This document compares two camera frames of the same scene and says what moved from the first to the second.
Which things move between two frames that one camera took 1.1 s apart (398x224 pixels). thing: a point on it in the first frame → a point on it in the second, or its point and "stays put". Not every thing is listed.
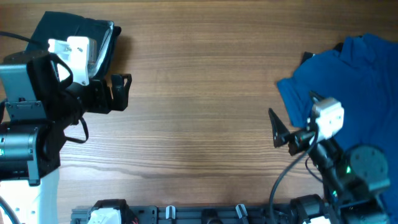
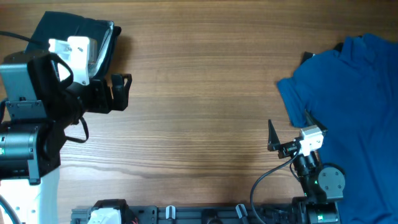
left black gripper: [120, 92] stays put
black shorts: [55, 25] stays put
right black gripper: [282, 134] → [286, 148]
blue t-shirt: [362, 73] stays put
